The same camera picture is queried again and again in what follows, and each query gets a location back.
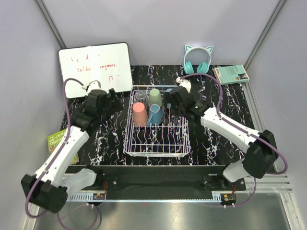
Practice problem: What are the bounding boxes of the green plastic cup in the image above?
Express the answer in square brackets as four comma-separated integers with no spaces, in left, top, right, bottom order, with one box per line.
[149,89,163,107]

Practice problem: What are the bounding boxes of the light blue handled mug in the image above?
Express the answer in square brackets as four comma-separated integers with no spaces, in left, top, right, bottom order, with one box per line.
[147,104,163,127]

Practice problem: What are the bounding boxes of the clear glass cup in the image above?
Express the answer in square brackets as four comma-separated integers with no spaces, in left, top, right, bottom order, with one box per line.
[134,90,148,106]

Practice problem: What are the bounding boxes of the pink plastic cup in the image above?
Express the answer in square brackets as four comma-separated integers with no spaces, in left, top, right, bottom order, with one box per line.
[132,102,148,127]

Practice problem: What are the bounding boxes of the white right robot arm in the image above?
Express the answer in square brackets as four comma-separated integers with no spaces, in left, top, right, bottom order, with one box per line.
[164,86,278,190]

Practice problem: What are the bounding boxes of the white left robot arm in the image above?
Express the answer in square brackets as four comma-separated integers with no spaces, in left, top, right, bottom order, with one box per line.
[21,89,123,213]

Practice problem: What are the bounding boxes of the white whiteboard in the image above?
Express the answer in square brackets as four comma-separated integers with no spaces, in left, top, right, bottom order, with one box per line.
[59,42,132,98]

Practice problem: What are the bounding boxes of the teal cat ear headphones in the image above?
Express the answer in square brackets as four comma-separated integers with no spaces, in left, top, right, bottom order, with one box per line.
[183,45,214,74]

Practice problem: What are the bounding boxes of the teal book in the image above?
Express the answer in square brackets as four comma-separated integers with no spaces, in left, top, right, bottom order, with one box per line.
[213,65,249,85]

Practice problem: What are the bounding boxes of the green treehouse book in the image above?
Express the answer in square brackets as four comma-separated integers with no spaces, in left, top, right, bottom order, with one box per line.
[47,129,80,165]

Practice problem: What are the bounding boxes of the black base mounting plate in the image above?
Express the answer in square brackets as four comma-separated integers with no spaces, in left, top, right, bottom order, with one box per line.
[95,165,233,191]

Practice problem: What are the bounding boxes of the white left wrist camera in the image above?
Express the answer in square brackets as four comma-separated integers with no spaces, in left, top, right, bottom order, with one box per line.
[82,80,101,93]

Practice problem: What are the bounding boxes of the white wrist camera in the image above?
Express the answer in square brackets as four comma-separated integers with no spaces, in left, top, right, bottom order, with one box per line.
[176,77,191,93]
[82,80,101,93]

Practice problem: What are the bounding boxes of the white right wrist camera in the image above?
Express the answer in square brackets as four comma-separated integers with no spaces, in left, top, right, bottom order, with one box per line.
[176,77,191,93]

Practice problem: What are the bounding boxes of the white wire dish rack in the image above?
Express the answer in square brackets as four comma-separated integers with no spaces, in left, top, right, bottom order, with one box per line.
[122,84,191,158]

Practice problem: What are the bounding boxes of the grey cable duct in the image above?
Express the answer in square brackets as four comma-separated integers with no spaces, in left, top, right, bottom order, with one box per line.
[67,192,221,203]

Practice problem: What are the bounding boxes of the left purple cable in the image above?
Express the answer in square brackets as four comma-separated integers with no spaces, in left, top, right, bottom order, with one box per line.
[25,78,102,229]

